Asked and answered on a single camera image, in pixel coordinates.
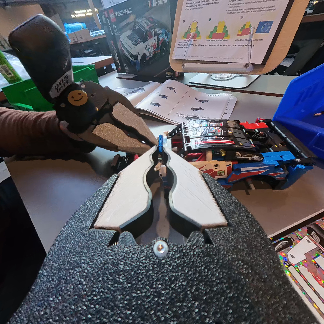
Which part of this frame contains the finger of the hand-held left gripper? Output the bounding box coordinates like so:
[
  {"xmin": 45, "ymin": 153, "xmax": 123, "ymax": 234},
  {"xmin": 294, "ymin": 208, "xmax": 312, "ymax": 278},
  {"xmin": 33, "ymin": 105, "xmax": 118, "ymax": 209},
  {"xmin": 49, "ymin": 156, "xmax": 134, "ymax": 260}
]
[
  {"xmin": 75, "ymin": 124, "xmax": 154, "ymax": 156},
  {"xmin": 111, "ymin": 101, "xmax": 158, "ymax": 147}
]

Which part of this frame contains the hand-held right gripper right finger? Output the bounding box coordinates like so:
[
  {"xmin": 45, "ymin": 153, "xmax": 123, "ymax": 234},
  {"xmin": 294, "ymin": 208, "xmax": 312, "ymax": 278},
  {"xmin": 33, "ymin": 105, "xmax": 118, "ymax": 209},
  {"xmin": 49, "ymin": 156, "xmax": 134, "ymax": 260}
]
[{"xmin": 163, "ymin": 146, "xmax": 229, "ymax": 239}]

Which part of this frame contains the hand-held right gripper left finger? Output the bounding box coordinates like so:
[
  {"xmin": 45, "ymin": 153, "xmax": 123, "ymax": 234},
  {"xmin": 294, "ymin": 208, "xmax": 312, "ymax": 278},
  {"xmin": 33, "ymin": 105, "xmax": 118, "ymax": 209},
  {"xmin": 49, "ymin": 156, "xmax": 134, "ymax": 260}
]
[{"xmin": 93, "ymin": 146, "xmax": 159, "ymax": 240}]

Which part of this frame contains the toy brick race car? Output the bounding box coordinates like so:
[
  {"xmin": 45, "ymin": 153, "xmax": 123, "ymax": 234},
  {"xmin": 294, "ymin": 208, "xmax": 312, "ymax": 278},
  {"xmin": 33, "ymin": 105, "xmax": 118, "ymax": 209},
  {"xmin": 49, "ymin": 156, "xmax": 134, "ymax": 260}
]
[{"xmin": 111, "ymin": 118, "xmax": 317, "ymax": 195}]

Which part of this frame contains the person's left forearm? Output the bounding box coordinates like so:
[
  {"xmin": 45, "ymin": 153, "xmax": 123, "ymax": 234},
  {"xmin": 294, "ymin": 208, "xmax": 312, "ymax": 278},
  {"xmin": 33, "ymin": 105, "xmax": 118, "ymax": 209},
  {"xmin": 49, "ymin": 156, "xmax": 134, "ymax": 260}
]
[{"xmin": 0, "ymin": 107, "xmax": 97, "ymax": 158}]

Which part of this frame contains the grey desk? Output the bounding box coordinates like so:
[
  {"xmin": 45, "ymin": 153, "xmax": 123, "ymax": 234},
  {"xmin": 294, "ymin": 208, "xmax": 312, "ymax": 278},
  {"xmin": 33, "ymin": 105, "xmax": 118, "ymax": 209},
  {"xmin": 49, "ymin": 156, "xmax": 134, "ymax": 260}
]
[
  {"xmin": 182, "ymin": 73, "xmax": 299, "ymax": 97},
  {"xmin": 5, "ymin": 76, "xmax": 324, "ymax": 253}
]

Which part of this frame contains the clear plastic bag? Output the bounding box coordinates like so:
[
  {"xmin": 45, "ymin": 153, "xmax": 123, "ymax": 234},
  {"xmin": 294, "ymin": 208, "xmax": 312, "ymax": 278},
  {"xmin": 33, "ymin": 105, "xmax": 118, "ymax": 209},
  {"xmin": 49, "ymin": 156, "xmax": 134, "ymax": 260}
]
[{"xmin": 0, "ymin": 52, "xmax": 32, "ymax": 85}]

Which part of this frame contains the green drink can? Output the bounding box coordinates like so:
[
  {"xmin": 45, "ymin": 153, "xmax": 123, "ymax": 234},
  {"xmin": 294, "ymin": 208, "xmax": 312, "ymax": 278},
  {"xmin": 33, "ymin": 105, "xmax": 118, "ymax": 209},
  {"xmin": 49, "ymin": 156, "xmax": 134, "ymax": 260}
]
[{"xmin": 0, "ymin": 51, "xmax": 22, "ymax": 83}]

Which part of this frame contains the green plastic bin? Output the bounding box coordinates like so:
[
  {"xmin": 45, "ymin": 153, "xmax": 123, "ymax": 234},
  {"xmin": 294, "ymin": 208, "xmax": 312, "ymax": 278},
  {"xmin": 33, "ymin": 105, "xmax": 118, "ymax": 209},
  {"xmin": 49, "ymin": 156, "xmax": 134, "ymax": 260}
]
[{"xmin": 1, "ymin": 64, "xmax": 99, "ymax": 112}]

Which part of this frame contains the open instruction booklet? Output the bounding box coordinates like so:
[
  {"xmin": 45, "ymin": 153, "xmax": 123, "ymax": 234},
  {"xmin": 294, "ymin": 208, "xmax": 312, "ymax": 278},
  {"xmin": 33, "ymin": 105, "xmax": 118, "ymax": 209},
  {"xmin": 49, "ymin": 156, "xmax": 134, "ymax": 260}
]
[{"xmin": 115, "ymin": 80, "xmax": 237, "ymax": 126}]

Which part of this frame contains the white topped table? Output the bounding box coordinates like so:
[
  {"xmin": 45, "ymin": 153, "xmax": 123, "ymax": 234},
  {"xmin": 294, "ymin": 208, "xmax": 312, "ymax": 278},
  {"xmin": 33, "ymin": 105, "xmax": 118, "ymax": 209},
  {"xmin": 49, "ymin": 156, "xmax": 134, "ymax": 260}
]
[{"xmin": 71, "ymin": 56, "xmax": 114, "ymax": 76}]

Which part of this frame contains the black toy set box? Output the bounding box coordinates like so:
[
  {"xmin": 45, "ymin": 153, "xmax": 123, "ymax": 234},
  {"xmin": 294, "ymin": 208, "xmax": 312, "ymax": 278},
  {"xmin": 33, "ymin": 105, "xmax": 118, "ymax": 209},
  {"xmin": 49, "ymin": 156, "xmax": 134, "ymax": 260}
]
[{"xmin": 99, "ymin": 0, "xmax": 185, "ymax": 77}]

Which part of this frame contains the holographic sticker sheet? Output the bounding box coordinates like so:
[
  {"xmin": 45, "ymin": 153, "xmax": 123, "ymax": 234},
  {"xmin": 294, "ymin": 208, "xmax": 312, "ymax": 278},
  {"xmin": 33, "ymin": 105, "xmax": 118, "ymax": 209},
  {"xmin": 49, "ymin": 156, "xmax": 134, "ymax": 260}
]
[{"xmin": 269, "ymin": 218, "xmax": 324, "ymax": 320}]

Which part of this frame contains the printed instruction sheet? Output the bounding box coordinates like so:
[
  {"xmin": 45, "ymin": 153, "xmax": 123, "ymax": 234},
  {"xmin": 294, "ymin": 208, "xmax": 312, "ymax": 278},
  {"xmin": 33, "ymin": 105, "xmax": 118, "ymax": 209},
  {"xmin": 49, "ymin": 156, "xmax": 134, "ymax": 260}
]
[{"xmin": 172, "ymin": 0, "xmax": 290, "ymax": 65}]

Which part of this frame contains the blue plastic bin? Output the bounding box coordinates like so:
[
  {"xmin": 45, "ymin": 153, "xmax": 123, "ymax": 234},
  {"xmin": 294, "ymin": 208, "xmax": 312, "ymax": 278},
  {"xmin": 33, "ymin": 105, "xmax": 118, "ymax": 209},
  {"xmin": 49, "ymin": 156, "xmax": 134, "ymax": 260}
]
[{"xmin": 272, "ymin": 63, "xmax": 324, "ymax": 160}]

